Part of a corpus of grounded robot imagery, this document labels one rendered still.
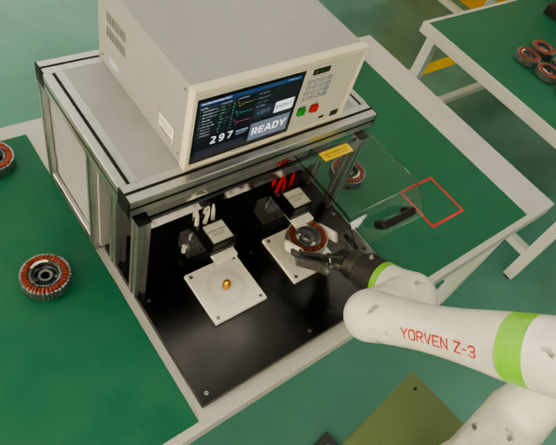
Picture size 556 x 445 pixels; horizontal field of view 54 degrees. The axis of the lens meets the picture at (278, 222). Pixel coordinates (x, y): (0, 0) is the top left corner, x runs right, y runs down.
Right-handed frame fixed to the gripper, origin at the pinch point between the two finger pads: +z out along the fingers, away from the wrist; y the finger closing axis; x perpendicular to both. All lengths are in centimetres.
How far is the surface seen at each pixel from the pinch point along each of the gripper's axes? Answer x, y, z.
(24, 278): 7, -64, 23
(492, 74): 9, 136, 35
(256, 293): -7.4, -18.6, -1.5
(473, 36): 21, 150, 55
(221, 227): 11.3, -22.7, 3.7
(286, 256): -4.8, -4.9, 3.2
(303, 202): 10.0, 0.4, 1.3
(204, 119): 42, -30, -8
